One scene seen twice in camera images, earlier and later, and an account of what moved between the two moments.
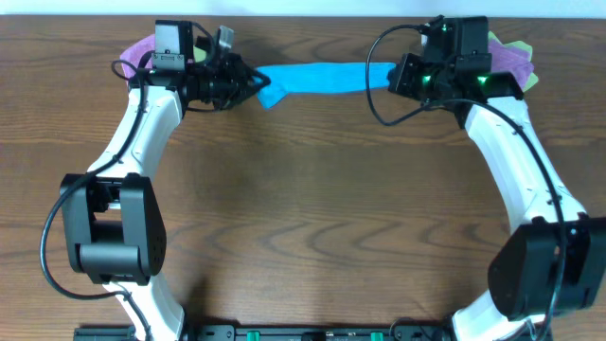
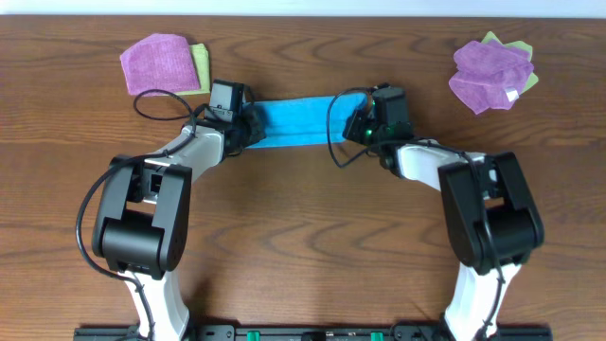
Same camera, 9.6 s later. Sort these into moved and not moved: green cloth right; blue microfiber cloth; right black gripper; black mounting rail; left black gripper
Moved: left black gripper; right black gripper; blue microfiber cloth
Not moved: black mounting rail; green cloth right
